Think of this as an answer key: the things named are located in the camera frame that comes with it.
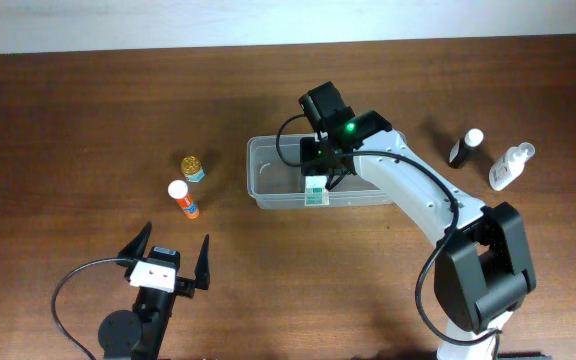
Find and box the small gold-lid jar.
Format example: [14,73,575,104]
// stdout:
[181,156,205,183]

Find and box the orange tube white cap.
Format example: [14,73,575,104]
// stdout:
[167,180,200,219]

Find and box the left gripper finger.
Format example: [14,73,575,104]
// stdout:
[118,222,152,260]
[194,235,211,290]

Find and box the white green tube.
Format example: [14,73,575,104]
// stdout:
[304,175,330,207]

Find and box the dark bottle white cap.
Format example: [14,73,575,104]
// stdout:
[448,128,484,169]

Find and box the clear plastic container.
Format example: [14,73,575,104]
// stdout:
[247,135,392,210]

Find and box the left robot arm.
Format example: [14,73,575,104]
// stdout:
[98,223,211,360]

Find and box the clear white spray bottle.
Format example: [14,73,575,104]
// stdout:
[489,142,535,191]

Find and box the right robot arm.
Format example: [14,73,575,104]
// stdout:
[297,82,537,359]

